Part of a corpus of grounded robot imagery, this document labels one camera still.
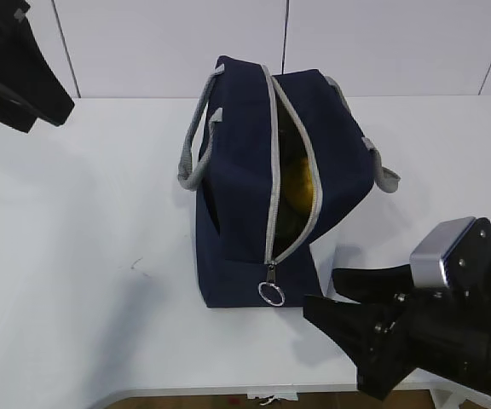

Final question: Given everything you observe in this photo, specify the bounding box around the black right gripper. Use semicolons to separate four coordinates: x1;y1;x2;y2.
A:
303;217;491;400

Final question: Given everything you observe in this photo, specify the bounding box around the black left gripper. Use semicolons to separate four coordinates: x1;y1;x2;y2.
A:
0;1;75;133

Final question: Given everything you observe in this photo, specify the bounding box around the yellow orange round fruit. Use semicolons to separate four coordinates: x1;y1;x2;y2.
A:
282;157;314;216

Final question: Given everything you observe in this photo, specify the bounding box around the navy insulated lunch bag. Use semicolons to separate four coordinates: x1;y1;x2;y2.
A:
177;55;400;308

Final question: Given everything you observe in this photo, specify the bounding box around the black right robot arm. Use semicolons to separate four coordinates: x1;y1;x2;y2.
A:
303;216;491;400

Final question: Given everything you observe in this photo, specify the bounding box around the white torn tape piece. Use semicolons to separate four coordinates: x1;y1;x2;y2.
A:
246;389;299;406

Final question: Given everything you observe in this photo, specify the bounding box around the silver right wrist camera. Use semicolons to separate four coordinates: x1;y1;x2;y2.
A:
409;216;476;288

